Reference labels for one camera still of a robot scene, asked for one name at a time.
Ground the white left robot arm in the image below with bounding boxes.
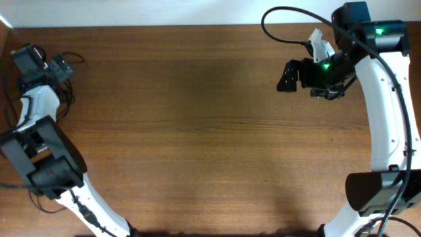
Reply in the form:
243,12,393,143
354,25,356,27
1,51,138,236

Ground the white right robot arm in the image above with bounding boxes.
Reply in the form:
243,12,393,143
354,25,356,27
277,19,420,236

